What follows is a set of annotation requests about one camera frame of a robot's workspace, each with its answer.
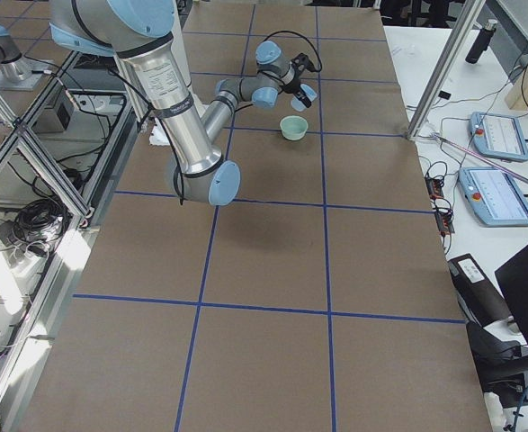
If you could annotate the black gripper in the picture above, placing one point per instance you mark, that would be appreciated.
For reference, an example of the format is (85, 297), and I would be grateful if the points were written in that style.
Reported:
(294, 84)

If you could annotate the light blue plastic cup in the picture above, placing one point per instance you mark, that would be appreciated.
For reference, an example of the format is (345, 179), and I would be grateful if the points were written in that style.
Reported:
(303, 98)

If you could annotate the pale green ceramic bowl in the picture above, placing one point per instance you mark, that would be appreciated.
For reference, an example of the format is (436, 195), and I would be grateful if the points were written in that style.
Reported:
(293, 127)

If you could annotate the pink grabber stick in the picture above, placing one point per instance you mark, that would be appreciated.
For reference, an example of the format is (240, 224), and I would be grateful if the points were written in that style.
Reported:
(490, 162)

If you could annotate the orange circuit board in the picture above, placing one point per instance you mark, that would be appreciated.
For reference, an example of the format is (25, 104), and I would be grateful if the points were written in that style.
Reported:
(444, 219)
(434, 186)

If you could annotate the black bottle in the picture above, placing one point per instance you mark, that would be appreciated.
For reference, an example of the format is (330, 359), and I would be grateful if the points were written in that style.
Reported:
(482, 41)

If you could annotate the far teach pendant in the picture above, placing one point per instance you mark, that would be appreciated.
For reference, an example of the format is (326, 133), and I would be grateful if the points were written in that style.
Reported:
(498, 136)

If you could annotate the teach pendant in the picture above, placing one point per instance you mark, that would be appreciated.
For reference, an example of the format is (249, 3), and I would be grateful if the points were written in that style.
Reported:
(498, 136)
(494, 197)

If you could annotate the near teach pendant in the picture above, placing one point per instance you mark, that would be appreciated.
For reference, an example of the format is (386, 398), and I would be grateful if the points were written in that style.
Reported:
(494, 197)

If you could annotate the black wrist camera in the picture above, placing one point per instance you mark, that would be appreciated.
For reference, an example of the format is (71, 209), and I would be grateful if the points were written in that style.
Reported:
(302, 62)

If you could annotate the aluminium frame post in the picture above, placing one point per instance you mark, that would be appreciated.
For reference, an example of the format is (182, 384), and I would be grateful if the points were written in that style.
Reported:
(451, 49)

